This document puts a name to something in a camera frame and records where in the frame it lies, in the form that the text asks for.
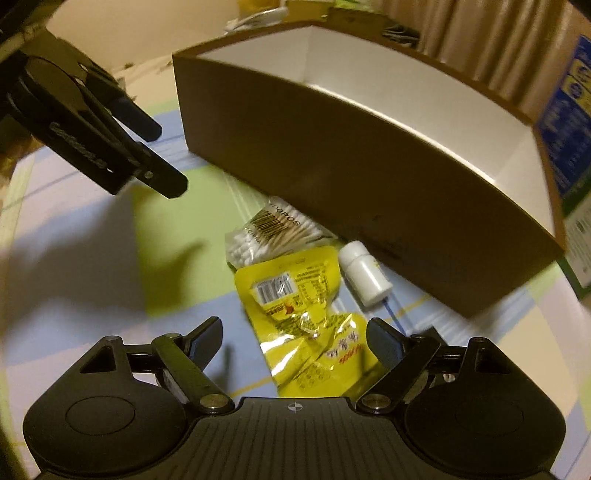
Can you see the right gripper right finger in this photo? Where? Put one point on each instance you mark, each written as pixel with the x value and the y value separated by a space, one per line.
pixel 405 358

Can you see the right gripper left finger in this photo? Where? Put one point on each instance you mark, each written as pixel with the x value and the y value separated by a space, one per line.
pixel 183 359

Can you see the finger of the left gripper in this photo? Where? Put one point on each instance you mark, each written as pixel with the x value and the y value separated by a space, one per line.
pixel 155 172
pixel 108 92

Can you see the small white pill bottle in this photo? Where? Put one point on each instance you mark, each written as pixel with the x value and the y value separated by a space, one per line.
pixel 364 274

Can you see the yellow snack packet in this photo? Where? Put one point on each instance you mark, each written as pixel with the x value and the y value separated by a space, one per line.
pixel 312 350

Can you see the cotton swab bag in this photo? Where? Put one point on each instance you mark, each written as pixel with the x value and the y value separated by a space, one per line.
pixel 277 229

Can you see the checkered tablecloth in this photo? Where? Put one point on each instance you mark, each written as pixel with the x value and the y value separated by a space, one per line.
pixel 78 264

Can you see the green white carton box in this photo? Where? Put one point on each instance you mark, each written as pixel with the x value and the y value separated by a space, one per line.
pixel 576 262

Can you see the brown cardboard storage box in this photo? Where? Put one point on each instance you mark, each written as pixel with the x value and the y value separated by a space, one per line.
pixel 444 181

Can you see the blue milk carton box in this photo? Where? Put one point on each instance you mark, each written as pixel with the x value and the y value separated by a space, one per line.
pixel 565 122

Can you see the beige curtain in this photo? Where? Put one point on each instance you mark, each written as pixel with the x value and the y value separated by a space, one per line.
pixel 519 49

